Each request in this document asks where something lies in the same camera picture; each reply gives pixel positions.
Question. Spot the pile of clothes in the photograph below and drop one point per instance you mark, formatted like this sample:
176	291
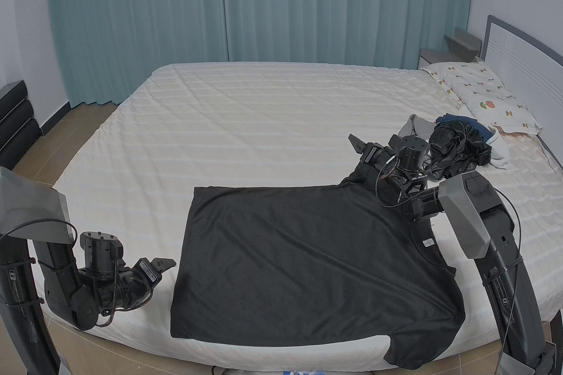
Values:
457	144

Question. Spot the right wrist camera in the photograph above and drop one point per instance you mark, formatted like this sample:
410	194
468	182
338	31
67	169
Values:
394	142

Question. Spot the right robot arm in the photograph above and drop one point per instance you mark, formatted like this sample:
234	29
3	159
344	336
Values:
466	210

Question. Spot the black T-shirt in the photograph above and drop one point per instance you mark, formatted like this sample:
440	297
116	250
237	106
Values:
308	254

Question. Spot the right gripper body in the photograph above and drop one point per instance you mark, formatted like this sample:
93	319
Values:
380	158

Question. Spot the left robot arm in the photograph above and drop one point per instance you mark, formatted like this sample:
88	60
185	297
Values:
61	276

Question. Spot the grey bedside table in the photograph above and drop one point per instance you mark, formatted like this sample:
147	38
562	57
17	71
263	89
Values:
462	40

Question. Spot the black chest of drawers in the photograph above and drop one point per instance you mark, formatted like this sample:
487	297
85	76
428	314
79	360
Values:
15	118

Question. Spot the bed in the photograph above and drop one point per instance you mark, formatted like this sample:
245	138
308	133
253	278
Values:
264	122

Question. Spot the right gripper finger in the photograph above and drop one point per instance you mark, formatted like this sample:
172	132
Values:
359	146

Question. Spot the white printed pillow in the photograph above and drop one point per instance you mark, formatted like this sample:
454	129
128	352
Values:
484	92

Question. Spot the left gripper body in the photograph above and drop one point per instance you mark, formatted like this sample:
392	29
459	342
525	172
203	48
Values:
138	287

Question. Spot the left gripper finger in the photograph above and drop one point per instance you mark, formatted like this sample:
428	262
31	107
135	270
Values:
162	266

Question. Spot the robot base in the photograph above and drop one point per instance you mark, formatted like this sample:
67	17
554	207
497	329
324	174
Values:
303	373

